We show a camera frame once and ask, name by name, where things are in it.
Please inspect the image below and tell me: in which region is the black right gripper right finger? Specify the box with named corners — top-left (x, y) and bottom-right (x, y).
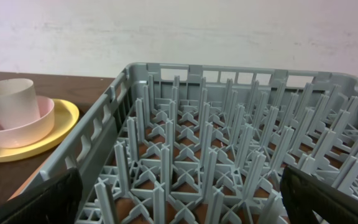
top-left (280, 166), bottom-right (358, 224)

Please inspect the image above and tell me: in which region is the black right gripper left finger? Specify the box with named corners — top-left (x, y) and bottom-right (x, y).
top-left (0, 167), bottom-right (83, 223)

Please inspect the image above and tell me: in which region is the grey plastic dishwasher rack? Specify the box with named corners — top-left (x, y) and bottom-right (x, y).
top-left (26, 63), bottom-right (358, 223)

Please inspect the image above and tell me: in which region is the pink bowl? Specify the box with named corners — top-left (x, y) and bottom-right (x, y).
top-left (0, 96), bottom-right (55, 149)

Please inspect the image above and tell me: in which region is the yellow plate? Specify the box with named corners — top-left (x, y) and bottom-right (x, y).
top-left (0, 99), bottom-right (80, 162)

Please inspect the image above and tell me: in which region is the cream cup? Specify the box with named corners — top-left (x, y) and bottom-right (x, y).
top-left (0, 78), bottom-right (40, 129)

